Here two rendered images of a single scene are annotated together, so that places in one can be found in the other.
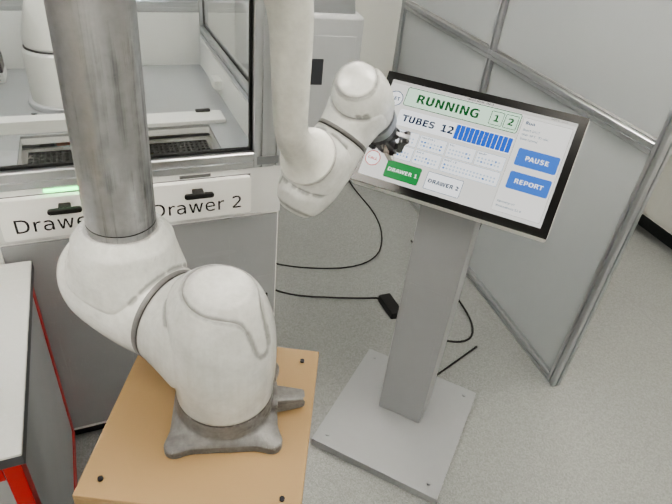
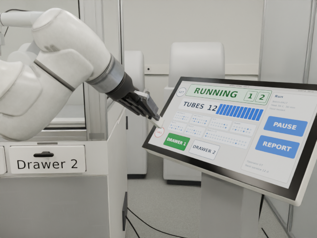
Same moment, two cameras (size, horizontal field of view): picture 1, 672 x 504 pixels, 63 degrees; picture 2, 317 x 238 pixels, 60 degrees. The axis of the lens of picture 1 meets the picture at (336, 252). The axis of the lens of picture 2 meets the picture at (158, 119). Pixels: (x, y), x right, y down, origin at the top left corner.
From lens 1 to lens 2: 75 cm
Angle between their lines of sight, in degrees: 31
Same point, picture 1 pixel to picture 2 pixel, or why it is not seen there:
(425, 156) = (194, 128)
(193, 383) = not seen: outside the picture
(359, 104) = (41, 34)
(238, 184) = (74, 151)
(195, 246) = (49, 194)
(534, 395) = not seen: outside the picture
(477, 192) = (230, 154)
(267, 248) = (101, 203)
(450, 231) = (225, 197)
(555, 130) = (302, 98)
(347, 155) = (36, 81)
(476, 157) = (232, 126)
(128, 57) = not seen: outside the picture
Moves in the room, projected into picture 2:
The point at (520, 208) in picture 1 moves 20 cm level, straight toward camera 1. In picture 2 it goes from (268, 168) to (224, 197)
